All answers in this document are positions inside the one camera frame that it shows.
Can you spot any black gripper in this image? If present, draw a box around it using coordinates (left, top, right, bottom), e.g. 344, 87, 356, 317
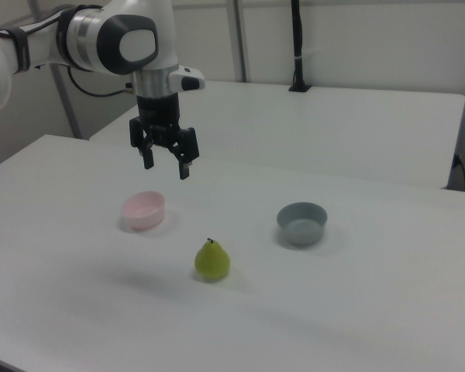
129, 94, 200, 181

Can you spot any green pear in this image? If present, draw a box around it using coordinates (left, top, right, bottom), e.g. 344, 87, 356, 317
194, 237, 231, 281

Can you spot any pink plastic bowl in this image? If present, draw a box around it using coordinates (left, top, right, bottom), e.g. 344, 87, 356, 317
120, 190, 167, 233

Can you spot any grey plastic bowl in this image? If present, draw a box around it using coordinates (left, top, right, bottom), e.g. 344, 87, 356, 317
276, 201, 329, 246

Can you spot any black pole with clamp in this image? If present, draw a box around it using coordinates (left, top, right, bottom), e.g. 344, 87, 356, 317
288, 0, 313, 93

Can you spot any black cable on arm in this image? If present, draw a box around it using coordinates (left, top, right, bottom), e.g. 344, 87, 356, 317
67, 68, 136, 97

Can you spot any grey metal frame post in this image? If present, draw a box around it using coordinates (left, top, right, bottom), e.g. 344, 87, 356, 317
48, 64, 82, 140

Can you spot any black strap on arm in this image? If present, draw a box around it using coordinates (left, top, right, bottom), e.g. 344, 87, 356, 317
8, 28, 33, 74

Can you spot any thin black power cable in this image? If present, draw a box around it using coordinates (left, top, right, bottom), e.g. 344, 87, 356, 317
453, 153, 465, 192

